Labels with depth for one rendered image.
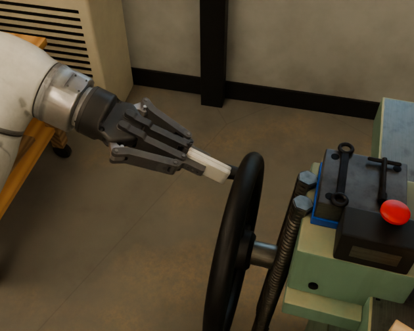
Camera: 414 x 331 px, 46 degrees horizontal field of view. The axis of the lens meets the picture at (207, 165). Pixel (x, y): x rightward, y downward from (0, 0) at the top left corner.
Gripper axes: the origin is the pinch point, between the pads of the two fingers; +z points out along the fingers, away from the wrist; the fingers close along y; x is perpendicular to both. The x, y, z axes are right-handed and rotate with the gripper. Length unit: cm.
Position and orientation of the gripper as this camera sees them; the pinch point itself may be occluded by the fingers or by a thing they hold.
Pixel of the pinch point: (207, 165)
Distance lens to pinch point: 74.5
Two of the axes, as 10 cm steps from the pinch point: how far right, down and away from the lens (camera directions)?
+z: 9.0, 4.3, 0.8
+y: 2.8, -7.1, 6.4
